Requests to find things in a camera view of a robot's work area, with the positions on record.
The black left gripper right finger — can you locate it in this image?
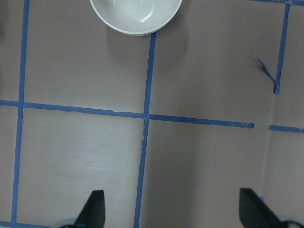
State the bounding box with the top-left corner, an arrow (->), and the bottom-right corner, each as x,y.
238,188 -> 281,228

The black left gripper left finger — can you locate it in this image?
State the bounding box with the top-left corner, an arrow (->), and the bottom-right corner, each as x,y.
75,190 -> 105,228

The white ceramic bowl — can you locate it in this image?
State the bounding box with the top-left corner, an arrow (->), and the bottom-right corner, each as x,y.
90,0 -> 182,36

